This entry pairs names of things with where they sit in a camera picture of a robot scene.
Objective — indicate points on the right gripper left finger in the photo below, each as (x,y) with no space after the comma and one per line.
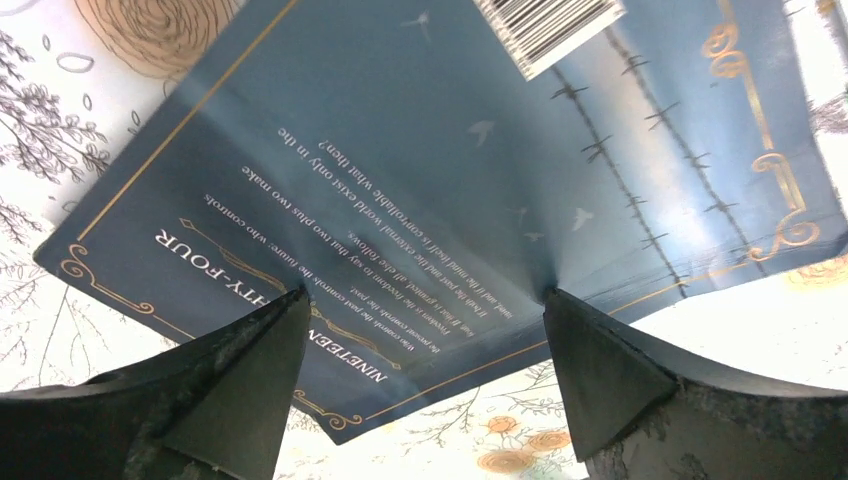
(212,408)

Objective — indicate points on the dark blue book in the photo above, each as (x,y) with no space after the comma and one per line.
(429,169)

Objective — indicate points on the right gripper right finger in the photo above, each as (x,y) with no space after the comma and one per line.
(639,407)

